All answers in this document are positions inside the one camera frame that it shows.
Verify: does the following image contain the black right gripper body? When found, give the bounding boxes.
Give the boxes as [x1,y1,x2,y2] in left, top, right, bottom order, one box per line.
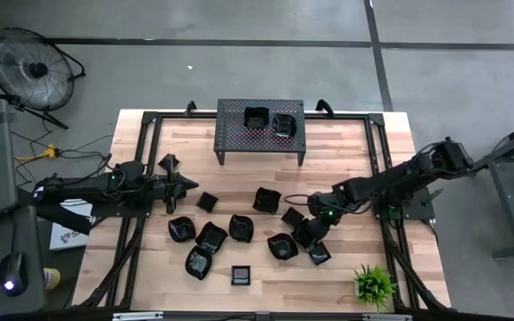
[299,216,332,251]

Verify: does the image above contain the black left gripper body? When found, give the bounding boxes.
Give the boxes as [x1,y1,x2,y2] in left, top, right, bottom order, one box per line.
[152,153,182,215]

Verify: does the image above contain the black curved square plate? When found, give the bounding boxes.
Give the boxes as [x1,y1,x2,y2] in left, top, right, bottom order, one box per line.
[293,218,325,249]
[243,106,270,131]
[194,220,229,256]

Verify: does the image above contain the small square black plate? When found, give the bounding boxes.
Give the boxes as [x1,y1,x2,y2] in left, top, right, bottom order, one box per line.
[280,207,305,228]
[306,242,332,267]
[230,265,252,287]
[195,191,220,214]

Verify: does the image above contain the black rounded mini plate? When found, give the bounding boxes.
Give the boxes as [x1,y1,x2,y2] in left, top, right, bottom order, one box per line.
[270,112,298,138]
[184,245,214,282]
[266,232,300,261]
[228,213,255,244]
[167,216,197,244]

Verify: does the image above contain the black trays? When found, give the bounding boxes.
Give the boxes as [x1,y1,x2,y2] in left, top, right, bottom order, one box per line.
[252,186,283,216]

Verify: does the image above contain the black perforated metal shelf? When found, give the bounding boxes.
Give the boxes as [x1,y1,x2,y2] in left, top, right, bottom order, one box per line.
[213,98,308,167]

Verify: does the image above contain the green artificial plant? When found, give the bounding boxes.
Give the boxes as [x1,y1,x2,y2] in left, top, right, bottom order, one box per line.
[353,263,399,309]

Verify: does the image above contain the black slanted strut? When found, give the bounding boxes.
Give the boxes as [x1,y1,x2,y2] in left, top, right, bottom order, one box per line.
[17,189,94,236]

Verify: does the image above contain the white cardboard box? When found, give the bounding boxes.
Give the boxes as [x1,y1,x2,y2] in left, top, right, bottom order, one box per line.
[49,198,97,251]

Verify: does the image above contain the yellow power plug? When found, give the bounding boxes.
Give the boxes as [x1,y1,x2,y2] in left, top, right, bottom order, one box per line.
[14,143,60,162]

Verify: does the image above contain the grey desk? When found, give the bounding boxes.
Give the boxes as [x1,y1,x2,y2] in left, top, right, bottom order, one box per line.
[0,204,48,316]

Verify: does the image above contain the yellow cup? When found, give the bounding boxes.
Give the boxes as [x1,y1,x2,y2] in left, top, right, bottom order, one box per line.
[42,267,62,291]

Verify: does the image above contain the black floor fan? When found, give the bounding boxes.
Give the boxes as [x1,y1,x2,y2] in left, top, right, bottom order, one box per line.
[0,26,87,130]

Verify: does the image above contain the black computer mouse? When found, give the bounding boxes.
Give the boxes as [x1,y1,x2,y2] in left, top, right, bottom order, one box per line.
[0,251,29,298]

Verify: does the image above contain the grey metal cart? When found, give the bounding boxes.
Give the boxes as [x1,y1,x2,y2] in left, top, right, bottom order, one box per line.
[463,113,514,260]

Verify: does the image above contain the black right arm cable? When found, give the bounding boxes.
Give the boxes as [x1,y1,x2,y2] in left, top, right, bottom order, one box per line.
[283,193,314,207]

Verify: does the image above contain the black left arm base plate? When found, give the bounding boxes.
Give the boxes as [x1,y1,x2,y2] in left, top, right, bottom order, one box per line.
[90,195,155,219]

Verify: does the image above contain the black floor cable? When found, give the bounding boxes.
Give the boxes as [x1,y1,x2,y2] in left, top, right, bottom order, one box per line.
[10,129,114,187]

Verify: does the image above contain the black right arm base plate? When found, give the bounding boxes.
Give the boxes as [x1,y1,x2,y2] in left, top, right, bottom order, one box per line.
[372,186,436,222]

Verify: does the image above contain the silver metal bracket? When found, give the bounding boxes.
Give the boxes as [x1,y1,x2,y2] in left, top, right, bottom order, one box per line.
[112,311,164,321]
[361,313,413,321]

